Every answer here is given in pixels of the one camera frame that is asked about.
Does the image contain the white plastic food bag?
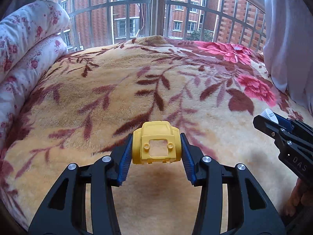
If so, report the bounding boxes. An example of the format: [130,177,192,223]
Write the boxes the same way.
[260,108,279,124]

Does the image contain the yellow plastic toy part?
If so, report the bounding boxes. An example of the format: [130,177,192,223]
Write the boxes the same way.
[132,121,182,165]

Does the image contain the person's hand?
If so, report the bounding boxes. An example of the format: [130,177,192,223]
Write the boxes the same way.
[283,178,313,216]

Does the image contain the white sheer curtain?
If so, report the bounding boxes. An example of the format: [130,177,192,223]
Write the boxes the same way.
[263,0,312,112]

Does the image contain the floral plush bed blanket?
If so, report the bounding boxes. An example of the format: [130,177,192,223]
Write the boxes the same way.
[1,36,312,229]

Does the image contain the floral white folded quilt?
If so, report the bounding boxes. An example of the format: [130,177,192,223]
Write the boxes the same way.
[1,1,69,145]

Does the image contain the window frame with bars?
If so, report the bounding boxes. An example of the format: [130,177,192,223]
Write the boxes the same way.
[14,0,266,52]

